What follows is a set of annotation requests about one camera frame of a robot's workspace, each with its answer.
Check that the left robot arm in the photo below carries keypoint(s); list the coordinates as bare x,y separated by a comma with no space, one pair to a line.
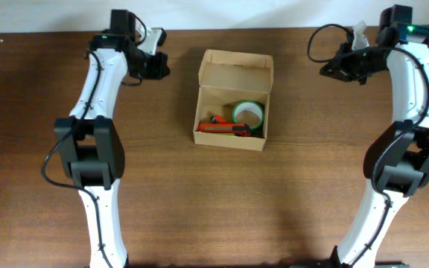
88,144

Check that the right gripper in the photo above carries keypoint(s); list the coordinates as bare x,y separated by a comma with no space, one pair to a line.
339,70

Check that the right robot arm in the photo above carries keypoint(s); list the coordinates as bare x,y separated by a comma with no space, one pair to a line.
396,165

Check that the green tape roll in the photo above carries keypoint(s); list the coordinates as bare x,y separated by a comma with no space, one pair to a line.
249,112

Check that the orange utility knife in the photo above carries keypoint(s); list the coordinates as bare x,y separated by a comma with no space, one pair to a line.
226,128

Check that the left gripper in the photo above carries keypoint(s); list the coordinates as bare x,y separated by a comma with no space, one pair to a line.
159,68

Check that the cardboard box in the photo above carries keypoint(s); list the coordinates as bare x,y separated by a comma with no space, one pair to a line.
226,78

